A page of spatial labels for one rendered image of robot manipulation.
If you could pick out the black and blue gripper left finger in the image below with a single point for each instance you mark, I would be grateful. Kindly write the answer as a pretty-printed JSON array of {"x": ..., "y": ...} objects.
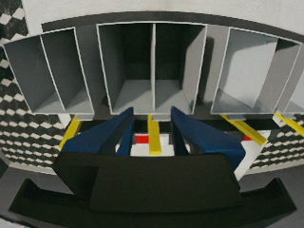
[{"x": 104, "y": 137}]

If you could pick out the grey open-top box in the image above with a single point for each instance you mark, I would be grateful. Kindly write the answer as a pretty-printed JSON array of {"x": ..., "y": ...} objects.
[
  {"x": 48, "y": 60},
  {"x": 153, "y": 97},
  {"x": 292, "y": 96},
  {"x": 235, "y": 84}
]

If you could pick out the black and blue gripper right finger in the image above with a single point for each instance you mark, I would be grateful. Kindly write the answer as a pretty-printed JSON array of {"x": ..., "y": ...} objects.
[{"x": 203, "y": 139}]

